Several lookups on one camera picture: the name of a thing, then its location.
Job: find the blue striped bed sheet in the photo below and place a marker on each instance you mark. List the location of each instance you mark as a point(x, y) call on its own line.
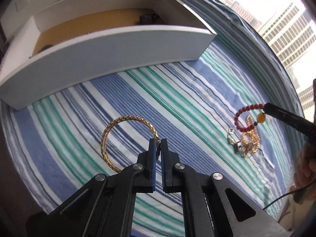
point(55, 142)

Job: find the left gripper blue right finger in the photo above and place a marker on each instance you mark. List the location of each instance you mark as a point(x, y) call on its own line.
point(167, 178)

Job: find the white cardboard box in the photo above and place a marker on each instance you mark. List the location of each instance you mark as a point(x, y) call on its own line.
point(73, 41)

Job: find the black watch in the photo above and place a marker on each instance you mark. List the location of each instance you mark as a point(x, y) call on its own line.
point(149, 19)

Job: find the white wall socket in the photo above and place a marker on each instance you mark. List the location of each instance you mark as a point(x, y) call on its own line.
point(20, 4)

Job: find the right hand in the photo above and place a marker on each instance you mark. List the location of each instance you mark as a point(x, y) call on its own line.
point(305, 172)

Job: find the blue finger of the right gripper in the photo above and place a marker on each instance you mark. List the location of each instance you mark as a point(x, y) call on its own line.
point(297, 122)

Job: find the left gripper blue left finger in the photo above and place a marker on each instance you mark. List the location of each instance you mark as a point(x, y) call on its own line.
point(151, 165)

